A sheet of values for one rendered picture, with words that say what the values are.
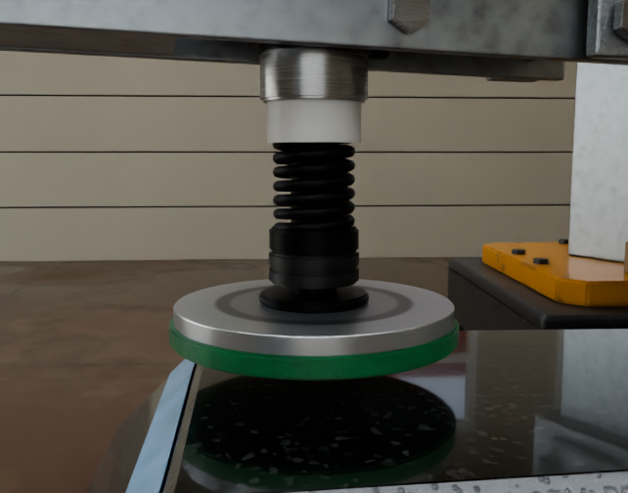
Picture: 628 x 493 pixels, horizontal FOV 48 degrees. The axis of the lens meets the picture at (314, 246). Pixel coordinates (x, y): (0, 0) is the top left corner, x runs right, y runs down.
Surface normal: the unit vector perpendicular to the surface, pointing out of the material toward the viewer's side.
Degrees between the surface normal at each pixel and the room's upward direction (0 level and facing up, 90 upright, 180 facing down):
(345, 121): 90
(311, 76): 90
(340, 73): 90
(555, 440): 0
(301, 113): 90
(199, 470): 0
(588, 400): 0
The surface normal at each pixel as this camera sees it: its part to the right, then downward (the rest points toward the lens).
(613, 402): 0.00, -0.99
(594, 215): -0.84, 0.07
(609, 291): 0.04, 0.13
